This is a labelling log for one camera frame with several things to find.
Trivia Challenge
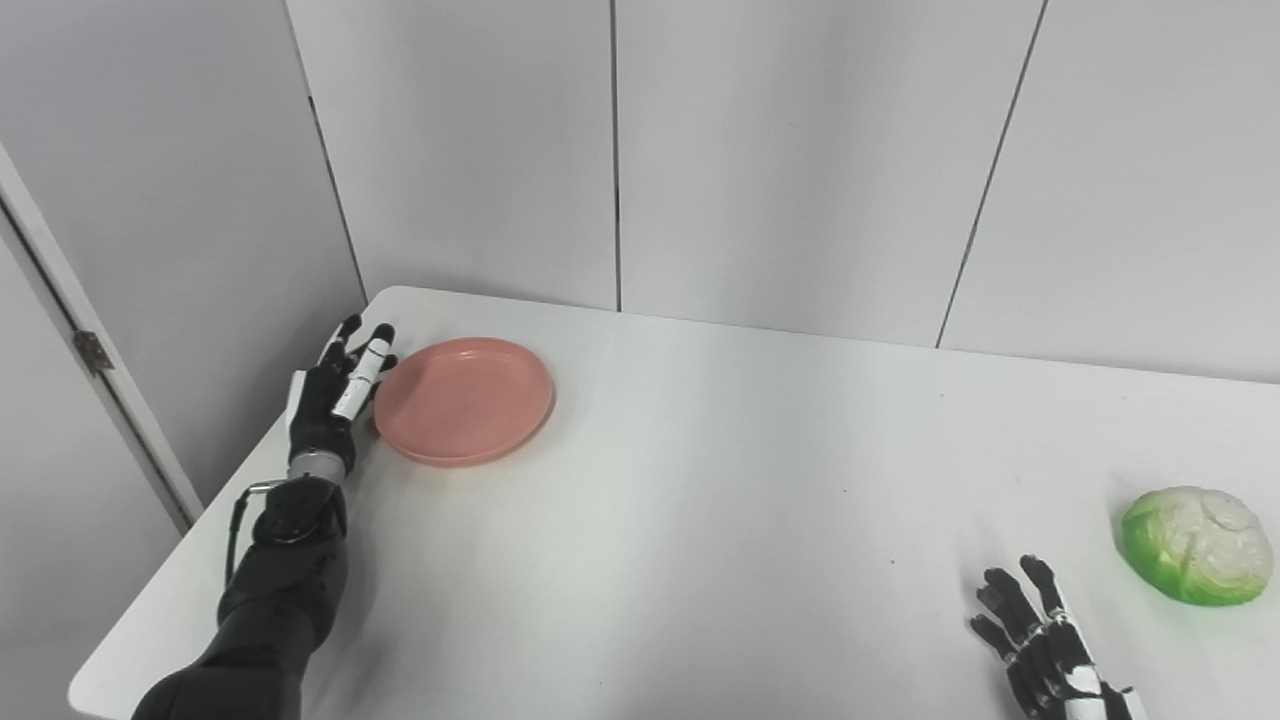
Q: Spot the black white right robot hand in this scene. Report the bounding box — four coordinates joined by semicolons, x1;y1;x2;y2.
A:
968;555;1151;720

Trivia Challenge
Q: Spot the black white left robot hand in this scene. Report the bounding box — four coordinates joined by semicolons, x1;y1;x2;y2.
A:
287;315;399;461

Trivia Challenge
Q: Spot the pink plastic plate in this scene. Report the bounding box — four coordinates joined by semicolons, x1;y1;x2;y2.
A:
373;337;556;468

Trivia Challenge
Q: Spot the green white toy cabbage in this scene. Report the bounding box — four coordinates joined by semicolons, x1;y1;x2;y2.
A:
1120;486;1275;608

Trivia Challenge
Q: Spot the metal door hinge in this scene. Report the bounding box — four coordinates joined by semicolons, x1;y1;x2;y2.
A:
73;330;115;377

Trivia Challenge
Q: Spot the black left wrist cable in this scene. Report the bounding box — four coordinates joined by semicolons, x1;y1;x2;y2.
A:
224;480;289;591

